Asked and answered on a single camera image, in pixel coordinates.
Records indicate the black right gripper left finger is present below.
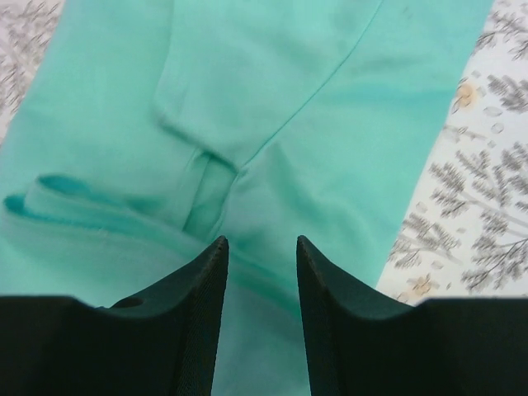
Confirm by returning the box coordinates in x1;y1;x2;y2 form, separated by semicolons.
1;237;229;395

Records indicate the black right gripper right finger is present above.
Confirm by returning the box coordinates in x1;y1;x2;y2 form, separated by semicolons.
296;237;527;395

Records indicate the teal t-shirt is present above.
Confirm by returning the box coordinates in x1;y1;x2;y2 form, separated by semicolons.
1;1;492;395

